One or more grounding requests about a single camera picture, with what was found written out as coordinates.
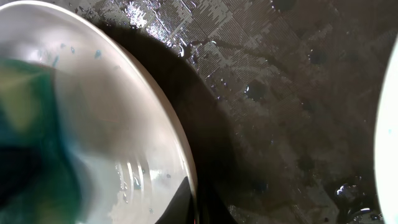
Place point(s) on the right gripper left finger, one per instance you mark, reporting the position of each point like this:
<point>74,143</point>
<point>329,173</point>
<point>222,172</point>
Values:
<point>181,208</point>

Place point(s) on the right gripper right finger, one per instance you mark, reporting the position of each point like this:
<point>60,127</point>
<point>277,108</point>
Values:
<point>212,209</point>

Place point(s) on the green scrubbing sponge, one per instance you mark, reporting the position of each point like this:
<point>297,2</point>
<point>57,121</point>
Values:
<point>38,183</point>

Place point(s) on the white plate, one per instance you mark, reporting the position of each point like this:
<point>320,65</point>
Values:
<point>124,141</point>
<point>385,143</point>

